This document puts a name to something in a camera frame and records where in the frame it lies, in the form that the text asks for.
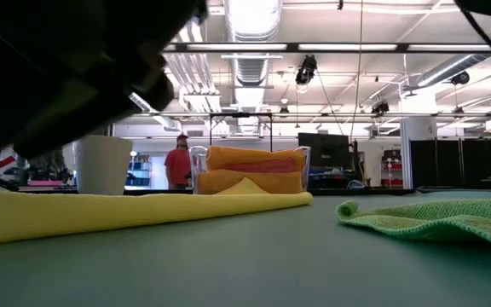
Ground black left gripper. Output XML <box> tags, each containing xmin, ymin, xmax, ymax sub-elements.
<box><xmin>78</xmin><ymin>0</ymin><xmax>211</xmax><ymax>129</ymax></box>

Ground orange microfiber towel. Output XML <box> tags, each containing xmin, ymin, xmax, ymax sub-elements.
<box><xmin>205</xmin><ymin>145</ymin><xmax>307</xmax><ymax>173</ymax></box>
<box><xmin>196</xmin><ymin>169</ymin><xmax>305</xmax><ymax>195</ymax></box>

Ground yellow microfiber towel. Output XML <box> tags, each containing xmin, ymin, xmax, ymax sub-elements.
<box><xmin>0</xmin><ymin>177</ymin><xmax>314</xmax><ymax>247</ymax></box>

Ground green microfiber towel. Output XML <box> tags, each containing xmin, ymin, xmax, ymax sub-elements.
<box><xmin>335</xmin><ymin>198</ymin><xmax>491</xmax><ymax>260</ymax></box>

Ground blue shelf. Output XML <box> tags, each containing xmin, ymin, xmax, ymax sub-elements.
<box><xmin>124</xmin><ymin>153</ymin><xmax>153</xmax><ymax>188</ymax></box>

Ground person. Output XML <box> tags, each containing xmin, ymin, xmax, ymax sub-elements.
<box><xmin>164</xmin><ymin>132</ymin><xmax>194</xmax><ymax>191</ymax></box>

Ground white plant pot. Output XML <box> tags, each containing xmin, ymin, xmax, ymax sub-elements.
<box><xmin>72</xmin><ymin>135</ymin><xmax>135</xmax><ymax>196</ymax></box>

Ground clear plastic bin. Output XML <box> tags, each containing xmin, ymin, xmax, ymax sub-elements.
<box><xmin>188</xmin><ymin>144</ymin><xmax>313</xmax><ymax>195</ymax></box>

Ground black monitor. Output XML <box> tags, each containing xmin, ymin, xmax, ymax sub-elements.
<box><xmin>297</xmin><ymin>132</ymin><xmax>351</xmax><ymax>170</ymax></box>

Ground red shelf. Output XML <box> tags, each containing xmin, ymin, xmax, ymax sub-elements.
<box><xmin>381</xmin><ymin>148</ymin><xmax>402</xmax><ymax>188</ymax></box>

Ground white square column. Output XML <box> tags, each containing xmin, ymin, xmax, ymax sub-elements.
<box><xmin>400</xmin><ymin>90</ymin><xmax>438</xmax><ymax>190</ymax></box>

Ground black partition panels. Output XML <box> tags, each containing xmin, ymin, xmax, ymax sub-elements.
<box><xmin>410</xmin><ymin>138</ymin><xmax>491</xmax><ymax>191</ymax></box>

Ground silver ventilation duct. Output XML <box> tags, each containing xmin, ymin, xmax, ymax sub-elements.
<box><xmin>223</xmin><ymin>0</ymin><xmax>284</xmax><ymax>134</ymax></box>

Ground black overhead frame beam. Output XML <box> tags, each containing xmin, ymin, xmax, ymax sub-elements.
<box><xmin>162</xmin><ymin>42</ymin><xmax>491</xmax><ymax>55</ymax></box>

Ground black overhead camera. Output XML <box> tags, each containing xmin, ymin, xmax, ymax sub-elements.
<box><xmin>295</xmin><ymin>54</ymin><xmax>318</xmax><ymax>86</ymax></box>

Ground thin hanging cable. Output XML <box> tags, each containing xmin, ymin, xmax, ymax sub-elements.
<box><xmin>349</xmin><ymin>0</ymin><xmax>364</xmax><ymax>144</ymax></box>

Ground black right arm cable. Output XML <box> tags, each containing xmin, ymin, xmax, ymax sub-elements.
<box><xmin>458</xmin><ymin>6</ymin><xmax>491</xmax><ymax>80</ymax></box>

